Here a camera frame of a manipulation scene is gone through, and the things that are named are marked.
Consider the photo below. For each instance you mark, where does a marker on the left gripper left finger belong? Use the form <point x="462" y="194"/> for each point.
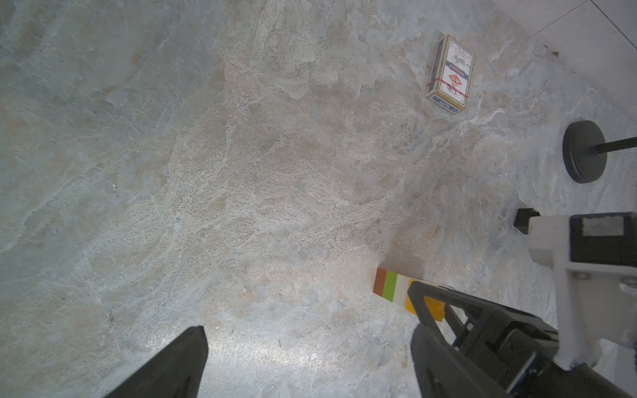
<point x="176" y="371"/>

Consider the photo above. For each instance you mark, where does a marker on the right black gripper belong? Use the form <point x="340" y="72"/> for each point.
<point x="514" y="348"/>

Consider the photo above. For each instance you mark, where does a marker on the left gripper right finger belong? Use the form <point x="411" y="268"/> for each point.
<point x="441" y="371"/>

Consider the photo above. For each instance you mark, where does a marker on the yellow lego brick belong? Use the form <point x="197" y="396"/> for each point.
<point x="436" y="307"/>

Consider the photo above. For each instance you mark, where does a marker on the green lego brick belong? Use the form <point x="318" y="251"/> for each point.
<point x="389" y="286"/>

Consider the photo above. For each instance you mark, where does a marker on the brown lego brick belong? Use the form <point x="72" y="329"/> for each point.
<point x="379" y="283"/>

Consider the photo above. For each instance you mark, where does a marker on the black lego brick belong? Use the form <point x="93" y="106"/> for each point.
<point x="523" y="217"/>

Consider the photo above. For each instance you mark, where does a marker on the white long lego brick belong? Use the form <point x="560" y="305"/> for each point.
<point x="400" y="286"/>

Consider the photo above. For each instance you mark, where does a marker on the black microphone stand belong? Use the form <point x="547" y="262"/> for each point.
<point x="584" y="150"/>

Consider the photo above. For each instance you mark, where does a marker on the red white card box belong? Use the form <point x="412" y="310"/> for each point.
<point x="450" y="77"/>

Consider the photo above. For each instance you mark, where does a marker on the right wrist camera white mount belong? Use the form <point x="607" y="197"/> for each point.
<point x="593" y="259"/>

